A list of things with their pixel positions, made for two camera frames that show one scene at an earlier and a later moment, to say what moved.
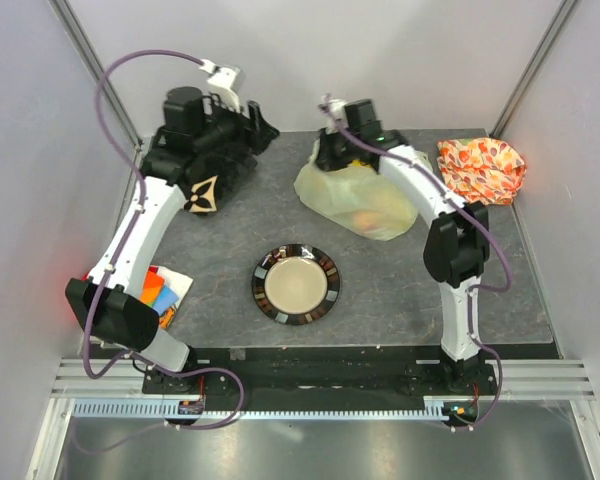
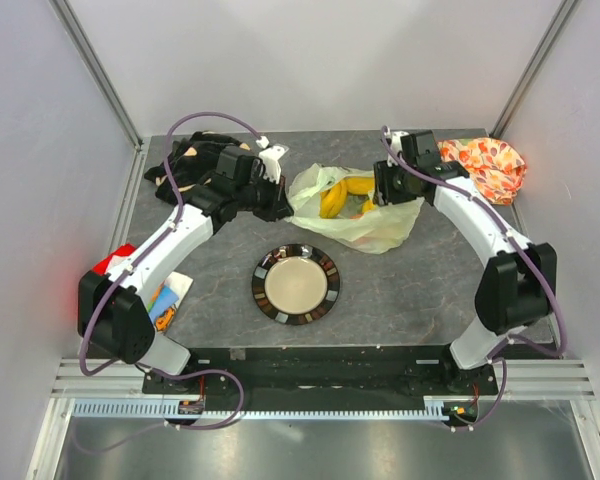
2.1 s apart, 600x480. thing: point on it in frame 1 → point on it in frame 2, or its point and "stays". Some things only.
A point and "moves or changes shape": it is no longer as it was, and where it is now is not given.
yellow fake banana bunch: [357, 163] → [331, 200]
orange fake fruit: [368, 220] → [371, 241]
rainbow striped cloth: [163, 289] stays
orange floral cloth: [481, 170] stays
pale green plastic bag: [359, 195] moves or changes shape
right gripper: [323, 157] → [383, 193]
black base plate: [328, 371] stays
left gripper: [254, 134] → [279, 207]
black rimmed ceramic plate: [295, 284] stays
